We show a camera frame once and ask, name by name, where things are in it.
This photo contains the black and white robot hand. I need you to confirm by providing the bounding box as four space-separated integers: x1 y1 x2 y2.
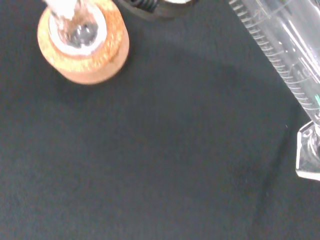
115 0 200 20

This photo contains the cork ring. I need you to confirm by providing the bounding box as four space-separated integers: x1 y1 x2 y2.
37 0 130 85

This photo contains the round-bottom glass flask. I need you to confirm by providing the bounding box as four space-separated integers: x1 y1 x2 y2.
42 0 108 56

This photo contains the black table cloth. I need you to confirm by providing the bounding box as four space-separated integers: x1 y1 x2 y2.
0 0 320 240

